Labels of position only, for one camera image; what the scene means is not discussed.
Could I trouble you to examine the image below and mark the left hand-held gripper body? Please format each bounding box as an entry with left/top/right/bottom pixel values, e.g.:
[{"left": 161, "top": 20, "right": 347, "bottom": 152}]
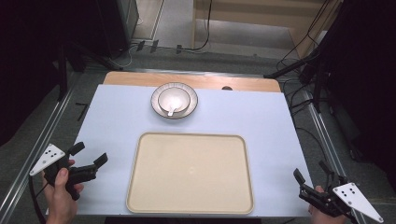
[{"left": 29, "top": 143, "right": 98, "bottom": 202}]

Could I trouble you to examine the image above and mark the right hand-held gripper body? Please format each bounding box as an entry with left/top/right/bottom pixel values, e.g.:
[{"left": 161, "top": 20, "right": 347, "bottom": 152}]
[{"left": 298, "top": 175, "right": 385, "bottom": 224}]

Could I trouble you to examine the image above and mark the person's right hand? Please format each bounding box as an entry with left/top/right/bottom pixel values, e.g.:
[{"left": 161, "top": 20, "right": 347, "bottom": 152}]
[{"left": 307, "top": 185, "right": 347, "bottom": 224}]

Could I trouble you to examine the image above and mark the person's left hand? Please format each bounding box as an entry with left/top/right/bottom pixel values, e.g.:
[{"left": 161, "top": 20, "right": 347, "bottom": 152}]
[{"left": 41, "top": 159, "right": 85, "bottom": 224}]

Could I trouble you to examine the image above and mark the pale blue table mat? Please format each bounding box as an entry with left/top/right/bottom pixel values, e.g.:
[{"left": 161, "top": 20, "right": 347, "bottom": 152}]
[{"left": 74, "top": 84, "right": 314, "bottom": 218}]

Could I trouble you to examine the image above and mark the white ceramic spoon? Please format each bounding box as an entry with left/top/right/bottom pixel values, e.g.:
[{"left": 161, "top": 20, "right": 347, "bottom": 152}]
[{"left": 166, "top": 98, "right": 185, "bottom": 118}]

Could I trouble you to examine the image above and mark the beige plastic tray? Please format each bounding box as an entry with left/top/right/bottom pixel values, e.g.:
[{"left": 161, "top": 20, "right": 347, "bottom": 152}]
[{"left": 125, "top": 132, "right": 255, "bottom": 216}]

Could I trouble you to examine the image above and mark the white bowl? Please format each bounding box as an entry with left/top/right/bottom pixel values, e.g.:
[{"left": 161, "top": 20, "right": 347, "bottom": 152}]
[{"left": 157, "top": 86, "right": 191, "bottom": 115}]

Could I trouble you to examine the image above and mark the white plate with dark rim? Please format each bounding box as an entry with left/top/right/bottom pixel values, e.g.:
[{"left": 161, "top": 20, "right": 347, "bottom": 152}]
[{"left": 150, "top": 81, "right": 199, "bottom": 120}]

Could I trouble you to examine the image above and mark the dark cabinet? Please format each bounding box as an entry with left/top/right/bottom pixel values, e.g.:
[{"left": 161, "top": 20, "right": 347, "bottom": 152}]
[{"left": 92, "top": 0, "right": 140, "bottom": 60}]

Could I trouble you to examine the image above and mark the aluminium floor rail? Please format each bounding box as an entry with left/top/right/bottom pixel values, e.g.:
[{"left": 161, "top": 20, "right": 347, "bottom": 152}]
[
  {"left": 303, "top": 90, "right": 370, "bottom": 224},
  {"left": 0, "top": 90, "right": 78, "bottom": 220}
]

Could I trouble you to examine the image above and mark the black floor cable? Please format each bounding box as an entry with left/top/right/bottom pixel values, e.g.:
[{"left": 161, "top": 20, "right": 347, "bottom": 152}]
[{"left": 288, "top": 77, "right": 330, "bottom": 157}]

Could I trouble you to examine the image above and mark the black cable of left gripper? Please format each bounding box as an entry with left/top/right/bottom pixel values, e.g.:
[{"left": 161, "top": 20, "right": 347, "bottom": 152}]
[{"left": 28, "top": 174, "right": 48, "bottom": 224}]

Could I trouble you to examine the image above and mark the bundle of black cables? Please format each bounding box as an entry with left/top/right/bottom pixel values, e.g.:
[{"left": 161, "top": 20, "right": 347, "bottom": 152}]
[{"left": 275, "top": 0, "right": 335, "bottom": 76}]

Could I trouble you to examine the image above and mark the black hanging cable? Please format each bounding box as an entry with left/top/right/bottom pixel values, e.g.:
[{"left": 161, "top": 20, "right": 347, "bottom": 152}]
[{"left": 178, "top": 0, "right": 214, "bottom": 52}]

